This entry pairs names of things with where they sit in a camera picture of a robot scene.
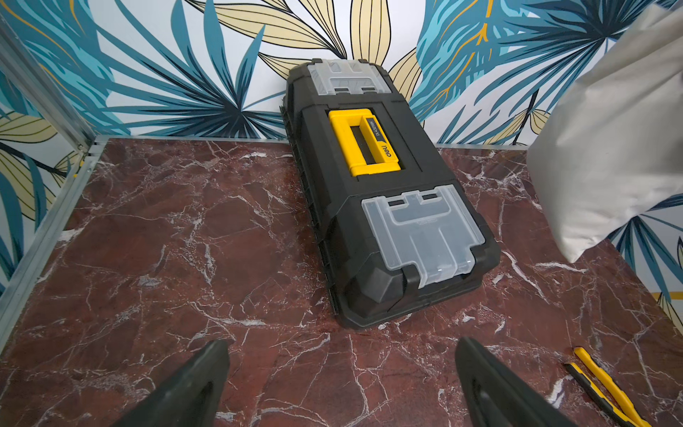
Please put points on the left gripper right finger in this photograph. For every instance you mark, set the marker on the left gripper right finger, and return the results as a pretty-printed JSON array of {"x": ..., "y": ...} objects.
[{"x": 495, "y": 396}]

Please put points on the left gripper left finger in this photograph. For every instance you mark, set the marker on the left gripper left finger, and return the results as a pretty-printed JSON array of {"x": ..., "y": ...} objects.
[{"x": 190, "y": 396}]

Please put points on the cream cloth soil bag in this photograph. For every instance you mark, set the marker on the cream cloth soil bag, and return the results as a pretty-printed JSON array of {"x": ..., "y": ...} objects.
[{"x": 612, "y": 147}]

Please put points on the yellow black pliers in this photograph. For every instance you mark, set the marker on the yellow black pliers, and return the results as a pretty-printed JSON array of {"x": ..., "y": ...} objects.
[{"x": 604, "y": 391}]

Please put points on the black yellow toolbox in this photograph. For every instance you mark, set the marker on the black yellow toolbox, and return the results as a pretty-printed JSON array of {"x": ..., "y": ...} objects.
[{"x": 393, "y": 225}]

